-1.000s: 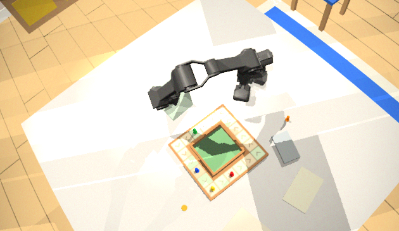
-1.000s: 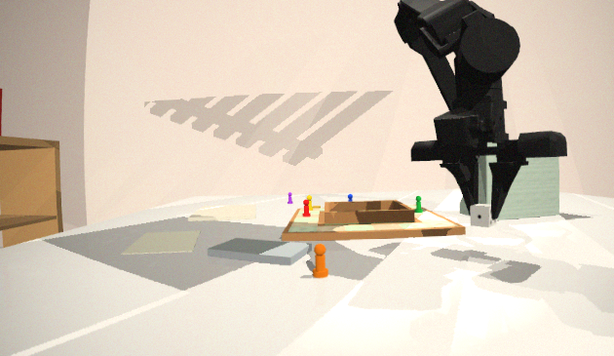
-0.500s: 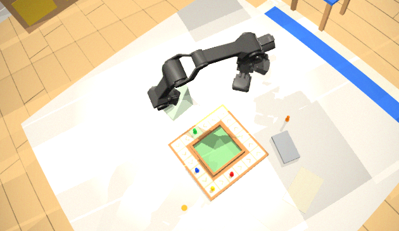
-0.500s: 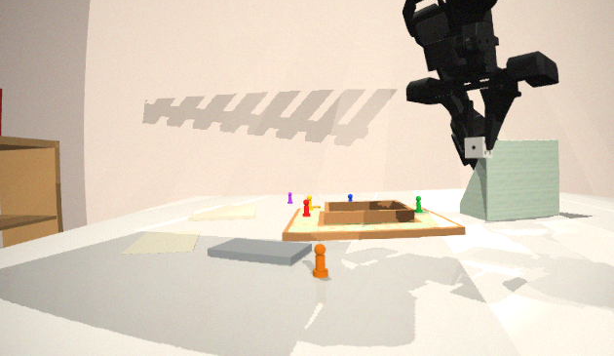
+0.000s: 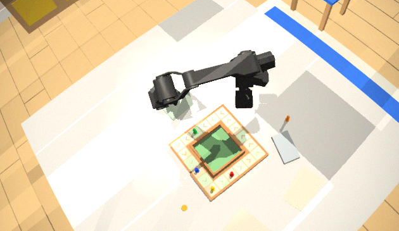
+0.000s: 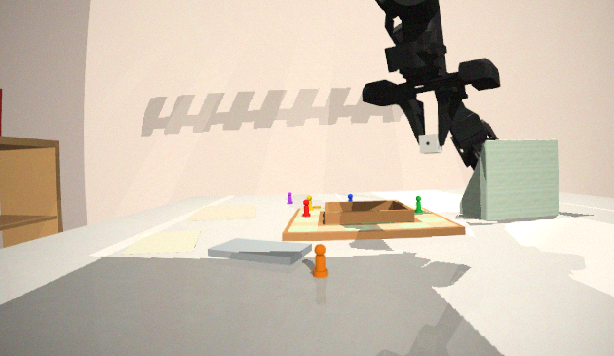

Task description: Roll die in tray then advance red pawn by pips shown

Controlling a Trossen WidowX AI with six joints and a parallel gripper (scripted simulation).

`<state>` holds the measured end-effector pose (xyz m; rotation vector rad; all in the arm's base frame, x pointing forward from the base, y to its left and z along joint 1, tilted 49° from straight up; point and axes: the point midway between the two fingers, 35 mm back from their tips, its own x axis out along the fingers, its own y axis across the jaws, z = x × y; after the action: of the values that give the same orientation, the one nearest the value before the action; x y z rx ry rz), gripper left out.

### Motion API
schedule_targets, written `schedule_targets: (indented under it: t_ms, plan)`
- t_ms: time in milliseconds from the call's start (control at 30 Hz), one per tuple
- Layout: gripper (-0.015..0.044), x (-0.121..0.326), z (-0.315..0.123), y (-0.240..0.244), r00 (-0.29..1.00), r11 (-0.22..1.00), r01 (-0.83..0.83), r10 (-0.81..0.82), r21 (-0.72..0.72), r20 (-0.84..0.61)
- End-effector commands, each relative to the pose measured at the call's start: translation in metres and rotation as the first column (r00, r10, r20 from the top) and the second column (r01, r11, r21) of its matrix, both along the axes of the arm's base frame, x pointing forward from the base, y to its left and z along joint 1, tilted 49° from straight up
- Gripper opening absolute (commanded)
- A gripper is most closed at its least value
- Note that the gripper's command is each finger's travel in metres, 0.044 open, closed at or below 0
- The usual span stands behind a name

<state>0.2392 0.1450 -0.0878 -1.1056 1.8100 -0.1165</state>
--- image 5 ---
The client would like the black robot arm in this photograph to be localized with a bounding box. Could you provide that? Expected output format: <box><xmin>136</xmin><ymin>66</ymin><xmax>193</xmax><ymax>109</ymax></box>
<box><xmin>148</xmin><ymin>49</ymin><xmax>276</xmax><ymax>111</ymax></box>

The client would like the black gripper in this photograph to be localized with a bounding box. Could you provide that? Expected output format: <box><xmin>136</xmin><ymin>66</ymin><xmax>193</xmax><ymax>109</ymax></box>
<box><xmin>235</xmin><ymin>77</ymin><xmax>253</xmax><ymax>109</ymax></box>

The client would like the orange board border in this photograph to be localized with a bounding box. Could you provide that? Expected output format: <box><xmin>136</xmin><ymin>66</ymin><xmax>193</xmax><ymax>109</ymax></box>
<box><xmin>168</xmin><ymin>104</ymin><xmax>269</xmax><ymax>201</ymax></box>

